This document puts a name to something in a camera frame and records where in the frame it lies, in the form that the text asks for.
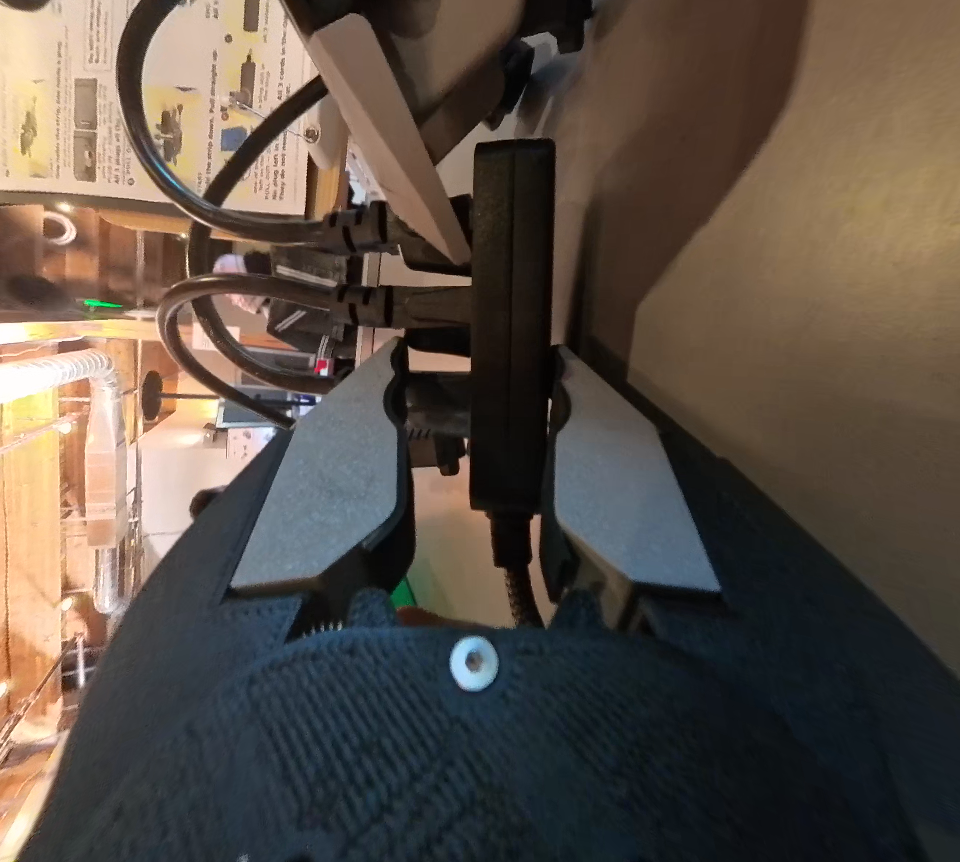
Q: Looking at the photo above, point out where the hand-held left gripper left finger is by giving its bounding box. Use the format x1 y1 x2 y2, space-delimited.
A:
228 337 416 593

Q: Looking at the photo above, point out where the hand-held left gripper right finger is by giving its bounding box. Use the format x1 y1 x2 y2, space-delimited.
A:
540 345 723 606

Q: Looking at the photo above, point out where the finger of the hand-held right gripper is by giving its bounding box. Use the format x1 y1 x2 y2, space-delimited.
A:
309 13 474 265

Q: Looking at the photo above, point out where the short black extension cord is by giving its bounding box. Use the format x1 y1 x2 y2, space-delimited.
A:
186 75 470 477
116 0 475 271
159 272 475 432

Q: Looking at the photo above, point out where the black power strip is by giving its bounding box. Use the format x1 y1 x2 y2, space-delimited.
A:
468 138 558 512

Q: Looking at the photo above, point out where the printed instruction board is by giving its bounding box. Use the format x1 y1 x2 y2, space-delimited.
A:
0 0 354 222

